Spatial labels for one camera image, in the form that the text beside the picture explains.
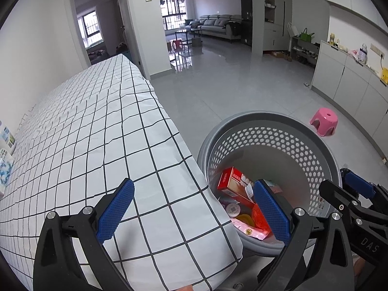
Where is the white floor cabinet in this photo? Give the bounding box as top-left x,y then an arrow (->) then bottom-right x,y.
311,41 -> 388,158

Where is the red plastic bag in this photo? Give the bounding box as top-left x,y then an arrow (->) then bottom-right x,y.
251,203 -> 272,231

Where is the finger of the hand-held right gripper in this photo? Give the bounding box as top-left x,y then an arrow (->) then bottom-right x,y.
340,168 -> 379,201
319,179 -> 366,219

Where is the red and white toothpaste box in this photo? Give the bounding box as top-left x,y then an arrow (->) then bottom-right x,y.
217,167 -> 257,205

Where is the pink plastic stool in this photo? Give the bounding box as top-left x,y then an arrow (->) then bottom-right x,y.
310,107 -> 338,136

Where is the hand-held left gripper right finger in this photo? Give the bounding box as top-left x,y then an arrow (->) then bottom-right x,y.
253,179 -> 355,291

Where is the white jar with blue lid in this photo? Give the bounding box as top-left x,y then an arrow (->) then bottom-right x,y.
0,121 -> 16,152

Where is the dark coffee table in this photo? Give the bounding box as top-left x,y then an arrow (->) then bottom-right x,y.
175,28 -> 203,46

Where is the grey perforated basket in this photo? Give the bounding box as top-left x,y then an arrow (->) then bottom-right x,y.
197,111 -> 343,257

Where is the green bag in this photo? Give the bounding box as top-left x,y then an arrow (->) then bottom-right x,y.
300,28 -> 316,43

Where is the shoe rack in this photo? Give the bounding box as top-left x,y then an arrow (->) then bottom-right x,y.
289,35 -> 320,65

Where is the white and blue tissue pack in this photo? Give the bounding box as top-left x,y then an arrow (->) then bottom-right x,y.
0,148 -> 15,194

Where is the pink and white figure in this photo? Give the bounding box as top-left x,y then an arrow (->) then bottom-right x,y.
348,44 -> 369,64

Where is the grey sofa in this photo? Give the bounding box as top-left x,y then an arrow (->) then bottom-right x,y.
185,14 -> 243,40

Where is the white black-checked tablecloth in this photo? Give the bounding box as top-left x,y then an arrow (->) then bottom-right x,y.
0,54 -> 243,291

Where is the pink snack wrapper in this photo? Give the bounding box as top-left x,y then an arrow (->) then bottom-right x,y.
232,218 -> 272,241

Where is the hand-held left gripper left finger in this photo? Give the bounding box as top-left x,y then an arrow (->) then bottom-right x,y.
33,178 -> 135,291

